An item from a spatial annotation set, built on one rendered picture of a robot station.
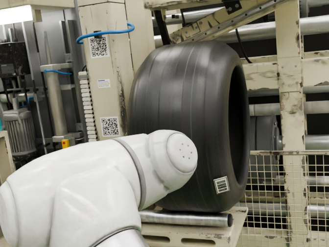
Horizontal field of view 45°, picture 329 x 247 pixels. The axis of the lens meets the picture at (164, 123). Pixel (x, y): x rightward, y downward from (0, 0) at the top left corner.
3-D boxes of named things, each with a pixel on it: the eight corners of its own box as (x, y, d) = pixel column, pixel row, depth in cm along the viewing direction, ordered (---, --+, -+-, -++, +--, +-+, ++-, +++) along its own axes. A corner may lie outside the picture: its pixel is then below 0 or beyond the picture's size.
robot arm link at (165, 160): (145, 137, 83) (86, 153, 74) (197, 107, 68) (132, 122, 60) (167, 198, 81) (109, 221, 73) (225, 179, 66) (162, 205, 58)
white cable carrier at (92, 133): (96, 193, 157) (78, 72, 148) (102, 188, 162) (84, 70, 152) (106, 193, 156) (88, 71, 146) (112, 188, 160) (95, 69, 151)
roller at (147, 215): (132, 217, 142) (135, 206, 145) (136, 223, 145) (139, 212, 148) (229, 222, 130) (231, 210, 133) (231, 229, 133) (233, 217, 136)
